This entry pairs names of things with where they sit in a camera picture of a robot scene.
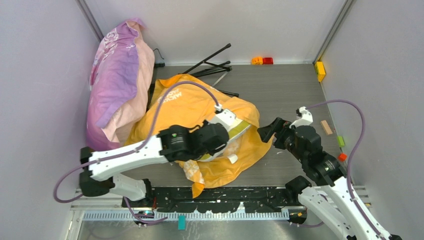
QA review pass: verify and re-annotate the white quilted pillow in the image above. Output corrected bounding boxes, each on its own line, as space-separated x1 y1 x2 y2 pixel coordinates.
198 120 252 163

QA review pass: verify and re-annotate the white slotted cable duct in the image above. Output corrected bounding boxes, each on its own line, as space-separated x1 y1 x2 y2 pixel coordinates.
82 209 290 221

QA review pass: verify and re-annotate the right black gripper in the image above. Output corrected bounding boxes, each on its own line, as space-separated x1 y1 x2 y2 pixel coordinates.
256 116 306 162

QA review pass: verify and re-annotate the orange-red block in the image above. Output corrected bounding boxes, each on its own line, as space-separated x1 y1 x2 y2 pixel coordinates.
337 153 348 162

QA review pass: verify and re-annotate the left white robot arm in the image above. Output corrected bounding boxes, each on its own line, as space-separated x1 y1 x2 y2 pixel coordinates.
79 120 230 207

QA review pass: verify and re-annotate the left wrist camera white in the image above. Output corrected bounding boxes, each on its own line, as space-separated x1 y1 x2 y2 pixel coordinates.
209 104 236 131

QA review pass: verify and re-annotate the green block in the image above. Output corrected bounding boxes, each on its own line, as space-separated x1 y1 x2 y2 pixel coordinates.
337 135 345 148

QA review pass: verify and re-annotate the orange toy block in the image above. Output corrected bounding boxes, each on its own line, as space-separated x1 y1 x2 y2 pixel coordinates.
251 56 263 65

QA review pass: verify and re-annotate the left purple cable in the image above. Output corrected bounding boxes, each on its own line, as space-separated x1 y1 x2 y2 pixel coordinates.
53 81 222 227

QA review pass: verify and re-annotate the black folded tripod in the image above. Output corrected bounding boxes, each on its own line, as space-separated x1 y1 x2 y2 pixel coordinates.
145 43 240 110

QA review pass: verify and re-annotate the teal block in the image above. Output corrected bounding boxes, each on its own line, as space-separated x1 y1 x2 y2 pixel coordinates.
177 215 186 231

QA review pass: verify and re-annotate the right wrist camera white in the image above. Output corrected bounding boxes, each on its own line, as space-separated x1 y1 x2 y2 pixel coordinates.
289 106 314 129

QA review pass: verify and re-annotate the orange Mickey pillowcase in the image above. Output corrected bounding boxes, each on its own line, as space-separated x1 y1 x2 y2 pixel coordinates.
124 74 272 198

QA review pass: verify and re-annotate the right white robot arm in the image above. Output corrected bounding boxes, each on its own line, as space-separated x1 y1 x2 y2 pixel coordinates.
257 117 401 240

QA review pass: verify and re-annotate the red toy block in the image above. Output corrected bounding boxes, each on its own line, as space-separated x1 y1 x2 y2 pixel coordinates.
262 57 274 65

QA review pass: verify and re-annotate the wooden block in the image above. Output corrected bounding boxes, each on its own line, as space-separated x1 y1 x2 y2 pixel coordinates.
320 120 333 136

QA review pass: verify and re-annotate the pink purple pillow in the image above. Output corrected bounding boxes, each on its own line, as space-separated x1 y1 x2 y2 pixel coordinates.
86 18 155 151

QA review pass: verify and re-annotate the yellow block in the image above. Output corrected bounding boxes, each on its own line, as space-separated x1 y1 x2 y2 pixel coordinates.
314 61 326 83

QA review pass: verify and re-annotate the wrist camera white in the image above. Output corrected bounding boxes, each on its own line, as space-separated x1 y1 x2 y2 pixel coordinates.
209 104 236 131
289 106 314 129

